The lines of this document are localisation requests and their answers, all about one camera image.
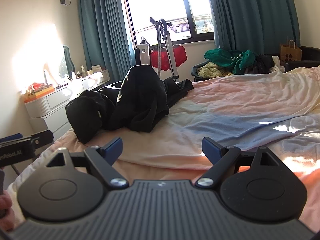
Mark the white cloth table cover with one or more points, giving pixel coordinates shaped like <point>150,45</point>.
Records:
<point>225,110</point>

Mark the orange tray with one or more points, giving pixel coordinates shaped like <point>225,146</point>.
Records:
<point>38,93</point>

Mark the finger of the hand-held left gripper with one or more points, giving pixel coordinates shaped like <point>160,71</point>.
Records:
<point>43,137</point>

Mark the wavy green mirror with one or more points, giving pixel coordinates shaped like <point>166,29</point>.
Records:
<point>68,58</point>

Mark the black sweatpants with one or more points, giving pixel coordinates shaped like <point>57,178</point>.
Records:
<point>142,97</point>

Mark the black armchair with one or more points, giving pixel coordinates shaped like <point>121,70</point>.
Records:
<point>308,55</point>

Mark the garment steamer stand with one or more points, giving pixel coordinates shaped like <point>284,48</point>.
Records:
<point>167,40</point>

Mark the white dresser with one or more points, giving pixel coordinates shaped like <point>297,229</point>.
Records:
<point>62,97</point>

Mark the teal curtain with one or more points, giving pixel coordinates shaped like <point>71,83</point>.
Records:
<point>252,15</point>
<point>102,30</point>

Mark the glass bottle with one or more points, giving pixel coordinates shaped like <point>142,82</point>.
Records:
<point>83,72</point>

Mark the red bag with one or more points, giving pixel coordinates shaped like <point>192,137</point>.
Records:
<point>178,55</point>

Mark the window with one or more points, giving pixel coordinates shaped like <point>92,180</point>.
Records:
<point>160,2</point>

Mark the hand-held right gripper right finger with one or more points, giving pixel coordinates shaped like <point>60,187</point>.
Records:
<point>210,150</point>

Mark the brown paper bag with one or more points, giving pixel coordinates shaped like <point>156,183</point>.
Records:
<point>290,52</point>

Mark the dark clothes pile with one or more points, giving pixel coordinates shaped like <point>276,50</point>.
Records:
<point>262,63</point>

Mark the green cloth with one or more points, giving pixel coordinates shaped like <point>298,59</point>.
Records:
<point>222,56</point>

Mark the yellow cloth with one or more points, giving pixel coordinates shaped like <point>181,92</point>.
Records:
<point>211,71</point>

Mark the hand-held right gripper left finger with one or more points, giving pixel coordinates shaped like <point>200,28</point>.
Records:
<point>115,148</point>

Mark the black jacket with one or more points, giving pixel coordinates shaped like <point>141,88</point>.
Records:
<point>87,112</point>

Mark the person's left hand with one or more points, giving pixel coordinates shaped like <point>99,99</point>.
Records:
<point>6,206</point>

